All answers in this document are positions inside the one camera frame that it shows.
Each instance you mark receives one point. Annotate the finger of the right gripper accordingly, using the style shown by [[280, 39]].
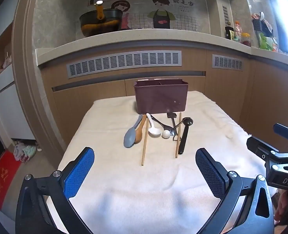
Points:
[[260, 148], [281, 130]]

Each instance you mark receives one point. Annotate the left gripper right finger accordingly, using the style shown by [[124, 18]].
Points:
[[256, 213]]

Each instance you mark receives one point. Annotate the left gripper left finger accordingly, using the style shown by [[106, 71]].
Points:
[[32, 213]]

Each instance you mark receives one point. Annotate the black plastic ladle spoon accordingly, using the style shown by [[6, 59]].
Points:
[[187, 122]]

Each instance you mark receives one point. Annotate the steel smiley handle spoon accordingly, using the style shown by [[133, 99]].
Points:
[[165, 127]]

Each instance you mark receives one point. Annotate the small white round spoon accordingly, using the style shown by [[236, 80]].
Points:
[[166, 134]]

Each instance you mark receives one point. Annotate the white plastic soup spoon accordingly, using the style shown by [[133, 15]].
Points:
[[152, 130]]

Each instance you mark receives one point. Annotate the grey-blue plastic rice spoon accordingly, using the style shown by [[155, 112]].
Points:
[[130, 135]]

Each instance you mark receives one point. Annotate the brown wooden spoon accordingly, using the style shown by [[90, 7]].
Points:
[[139, 130]]

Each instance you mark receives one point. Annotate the person's right hand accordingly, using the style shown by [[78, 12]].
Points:
[[281, 211]]

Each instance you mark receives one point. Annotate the red floor mat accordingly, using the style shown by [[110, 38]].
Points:
[[8, 169]]

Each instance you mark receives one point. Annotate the bundle of cloths on floor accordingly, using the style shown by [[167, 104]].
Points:
[[25, 152]]

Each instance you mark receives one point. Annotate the green snack bags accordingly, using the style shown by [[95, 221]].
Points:
[[267, 43]]

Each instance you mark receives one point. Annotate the short grey vent grille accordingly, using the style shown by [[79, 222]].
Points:
[[229, 63]]

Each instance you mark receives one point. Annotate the red chili jar yellow lid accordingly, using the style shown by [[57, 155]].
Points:
[[245, 39]]

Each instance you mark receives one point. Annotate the black countertop utensil caddy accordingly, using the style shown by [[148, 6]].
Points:
[[261, 24]]

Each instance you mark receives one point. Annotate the orange-capped clear bottle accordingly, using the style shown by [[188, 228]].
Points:
[[238, 31]]

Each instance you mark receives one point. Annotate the white cloth table cover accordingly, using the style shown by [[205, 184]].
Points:
[[167, 194]]

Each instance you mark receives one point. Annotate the dark soy sauce bottle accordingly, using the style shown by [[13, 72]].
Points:
[[230, 33]]

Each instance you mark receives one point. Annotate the maroon plastic utensil holder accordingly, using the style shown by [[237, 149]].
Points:
[[161, 95]]

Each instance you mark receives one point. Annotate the long grey vent grille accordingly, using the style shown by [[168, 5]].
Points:
[[124, 60]]

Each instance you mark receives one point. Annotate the cartoon couple wall sticker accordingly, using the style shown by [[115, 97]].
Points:
[[141, 16]]

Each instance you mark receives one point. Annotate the black wok with orange handle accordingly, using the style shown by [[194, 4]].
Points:
[[100, 20]]

